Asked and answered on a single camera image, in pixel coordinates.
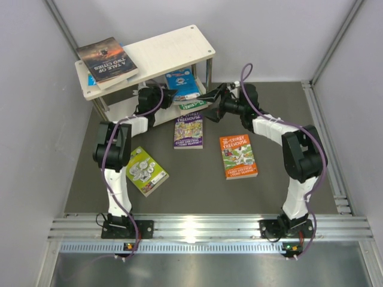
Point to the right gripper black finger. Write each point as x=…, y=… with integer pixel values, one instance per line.
x=213, y=95
x=213, y=114

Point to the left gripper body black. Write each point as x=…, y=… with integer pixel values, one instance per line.
x=162, y=104

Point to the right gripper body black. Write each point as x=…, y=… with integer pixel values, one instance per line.
x=227, y=104

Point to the blue back-cover book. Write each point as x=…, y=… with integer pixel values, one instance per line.
x=184, y=83

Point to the green 104-storey treehouse book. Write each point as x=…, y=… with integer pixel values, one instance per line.
x=197, y=105

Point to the dark tale of two cities book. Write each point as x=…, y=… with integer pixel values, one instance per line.
x=106, y=61

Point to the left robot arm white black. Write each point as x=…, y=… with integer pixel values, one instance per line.
x=113, y=148

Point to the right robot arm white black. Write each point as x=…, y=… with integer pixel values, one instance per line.
x=304, y=158

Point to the white two-tier shelf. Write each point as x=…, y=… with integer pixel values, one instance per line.
x=154, y=57

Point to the purple 52-storey treehouse book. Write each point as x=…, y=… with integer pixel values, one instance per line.
x=188, y=131

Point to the orange 78-storey treehouse book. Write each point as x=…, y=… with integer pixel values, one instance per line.
x=238, y=157

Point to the lime green book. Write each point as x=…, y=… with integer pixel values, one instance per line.
x=144, y=172

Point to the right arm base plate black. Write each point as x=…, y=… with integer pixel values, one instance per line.
x=271, y=230

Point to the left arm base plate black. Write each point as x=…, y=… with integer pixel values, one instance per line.
x=127, y=231

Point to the aluminium mounting rail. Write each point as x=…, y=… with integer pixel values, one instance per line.
x=203, y=234

